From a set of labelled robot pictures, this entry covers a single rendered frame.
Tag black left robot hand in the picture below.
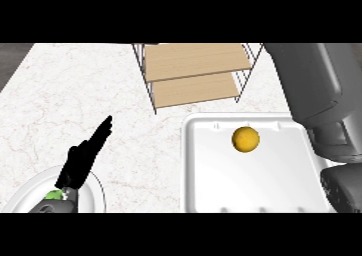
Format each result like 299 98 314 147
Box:
54 115 114 191

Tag yellow-orange tomato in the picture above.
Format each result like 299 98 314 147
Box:
230 126 261 154

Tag white rectangular tray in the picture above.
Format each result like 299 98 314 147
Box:
178 112 337 214

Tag small green fruit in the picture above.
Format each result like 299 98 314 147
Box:
42 189 63 201

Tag white round plate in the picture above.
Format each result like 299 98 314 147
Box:
0 165 109 214

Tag wire tiered shelf, wooden boards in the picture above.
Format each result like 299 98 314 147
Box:
129 43 265 116

